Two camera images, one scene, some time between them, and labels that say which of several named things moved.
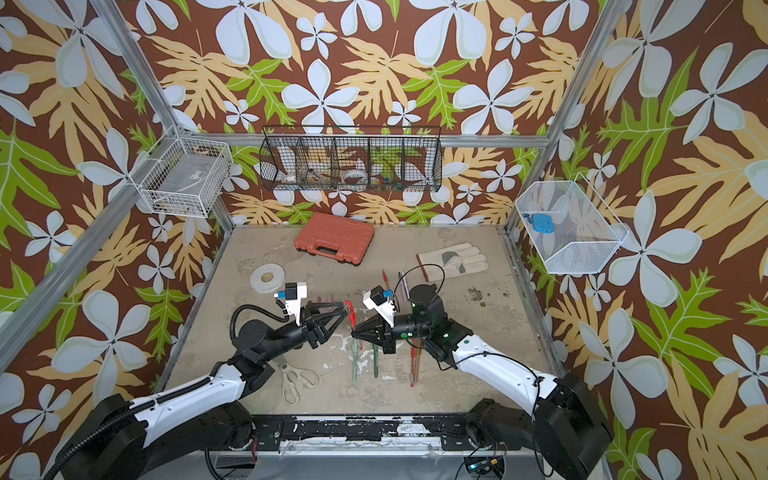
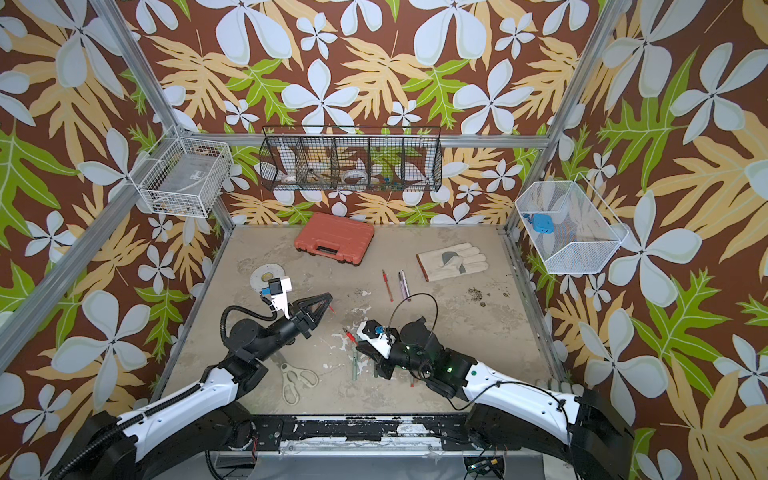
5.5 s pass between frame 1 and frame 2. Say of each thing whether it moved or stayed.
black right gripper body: moved
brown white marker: stayed
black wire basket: stayed
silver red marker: stayed
